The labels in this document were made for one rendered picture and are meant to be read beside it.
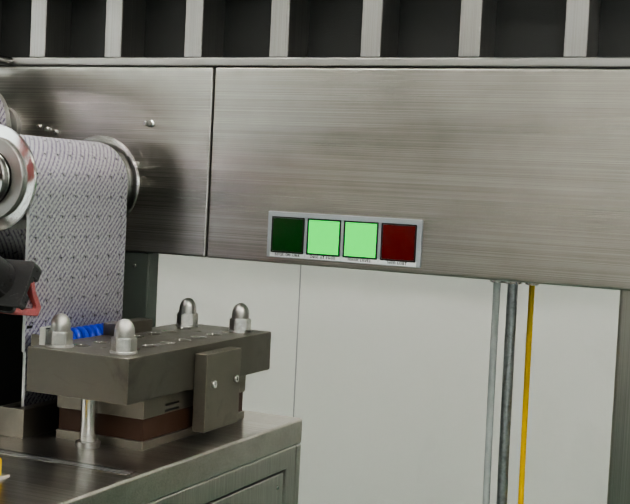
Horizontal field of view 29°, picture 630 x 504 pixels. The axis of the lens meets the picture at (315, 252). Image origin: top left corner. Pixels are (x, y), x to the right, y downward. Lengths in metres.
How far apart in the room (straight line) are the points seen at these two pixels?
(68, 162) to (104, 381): 0.35
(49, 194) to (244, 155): 0.33
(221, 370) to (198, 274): 2.90
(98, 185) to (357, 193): 0.38
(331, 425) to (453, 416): 0.47
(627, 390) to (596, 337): 2.23
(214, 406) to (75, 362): 0.23
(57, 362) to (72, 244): 0.22
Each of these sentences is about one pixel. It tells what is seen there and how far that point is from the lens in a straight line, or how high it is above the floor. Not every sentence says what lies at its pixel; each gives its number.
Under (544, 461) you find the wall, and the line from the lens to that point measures 4.18.
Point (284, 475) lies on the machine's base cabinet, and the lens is 1.87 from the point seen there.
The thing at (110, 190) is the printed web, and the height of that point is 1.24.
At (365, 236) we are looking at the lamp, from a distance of 1.78.
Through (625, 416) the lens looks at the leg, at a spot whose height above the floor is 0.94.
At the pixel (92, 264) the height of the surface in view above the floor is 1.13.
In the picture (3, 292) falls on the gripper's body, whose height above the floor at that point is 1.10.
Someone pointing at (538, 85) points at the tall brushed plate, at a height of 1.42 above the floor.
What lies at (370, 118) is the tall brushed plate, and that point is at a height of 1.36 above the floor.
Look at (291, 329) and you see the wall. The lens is 4.44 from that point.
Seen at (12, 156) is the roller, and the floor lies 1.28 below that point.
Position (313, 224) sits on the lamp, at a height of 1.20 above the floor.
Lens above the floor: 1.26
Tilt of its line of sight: 3 degrees down
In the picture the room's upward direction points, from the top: 3 degrees clockwise
